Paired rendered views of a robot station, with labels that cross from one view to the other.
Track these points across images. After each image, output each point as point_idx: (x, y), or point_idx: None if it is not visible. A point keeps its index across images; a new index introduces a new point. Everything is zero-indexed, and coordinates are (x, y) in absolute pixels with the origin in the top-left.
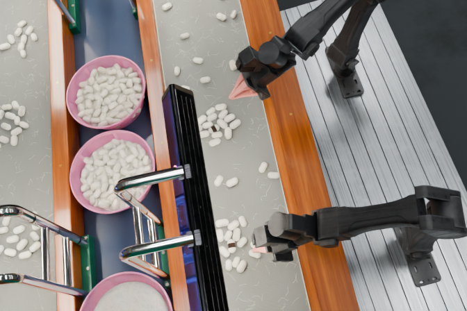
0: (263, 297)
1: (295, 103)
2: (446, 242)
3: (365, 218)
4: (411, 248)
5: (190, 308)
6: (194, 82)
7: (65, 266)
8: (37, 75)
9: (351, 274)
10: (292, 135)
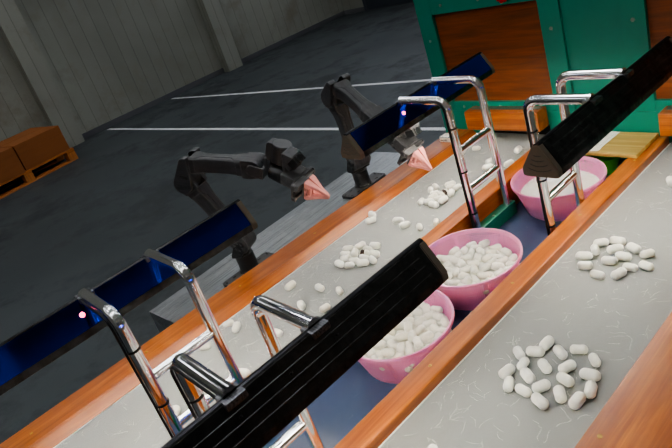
0: (457, 173)
1: (303, 237)
2: (349, 184)
3: (360, 97)
4: None
5: None
6: (328, 294)
7: (562, 180)
8: (444, 410)
9: None
10: (331, 223)
